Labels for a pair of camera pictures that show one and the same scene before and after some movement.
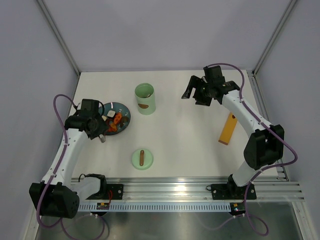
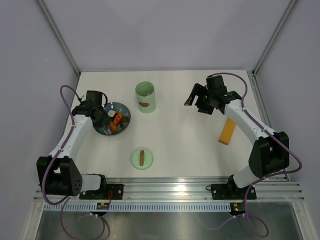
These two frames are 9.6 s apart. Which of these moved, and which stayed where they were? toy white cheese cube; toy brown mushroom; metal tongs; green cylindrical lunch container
Moved: metal tongs
Stayed: green cylindrical lunch container; toy brown mushroom; toy white cheese cube
